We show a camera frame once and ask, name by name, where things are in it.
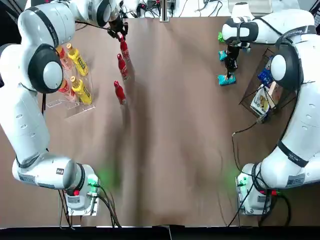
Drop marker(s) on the blue cracker packet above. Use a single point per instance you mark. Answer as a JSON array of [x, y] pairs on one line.
[[264, 76]]

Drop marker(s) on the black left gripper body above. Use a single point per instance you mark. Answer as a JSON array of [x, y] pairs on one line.
[[117, 23]]

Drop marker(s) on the clear acrylic shelf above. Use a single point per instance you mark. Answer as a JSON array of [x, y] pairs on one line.
[[82, 110]]

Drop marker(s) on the blue white snack packet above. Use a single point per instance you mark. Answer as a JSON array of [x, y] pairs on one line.
[[269, 62]]

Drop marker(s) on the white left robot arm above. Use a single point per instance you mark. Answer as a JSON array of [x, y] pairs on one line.
[[30, 125]]

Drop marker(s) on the aluminium camera post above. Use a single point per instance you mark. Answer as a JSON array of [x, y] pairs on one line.
[[165, 11]]

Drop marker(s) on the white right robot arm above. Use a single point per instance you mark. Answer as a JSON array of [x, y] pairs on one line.
[[300, 125]]

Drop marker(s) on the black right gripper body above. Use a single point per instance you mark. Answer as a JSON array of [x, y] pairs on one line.
[[233, 53]]

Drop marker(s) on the red cola bottle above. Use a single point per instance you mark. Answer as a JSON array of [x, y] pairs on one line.
[[122, 67], [119, 92], [125, 52]]

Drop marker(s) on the orange tea bottle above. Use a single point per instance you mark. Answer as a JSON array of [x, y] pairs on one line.
[[63, 58], [66, 90]]

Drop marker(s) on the yellow drink bottle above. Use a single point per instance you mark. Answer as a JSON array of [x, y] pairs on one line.
[[82, 91], [78, 61]]

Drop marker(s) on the teal chips bag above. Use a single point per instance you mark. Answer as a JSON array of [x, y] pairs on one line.
[[221, 55], [226, 80]]

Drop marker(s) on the green chips bag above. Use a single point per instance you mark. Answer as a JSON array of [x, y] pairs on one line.
[[220, 37]]

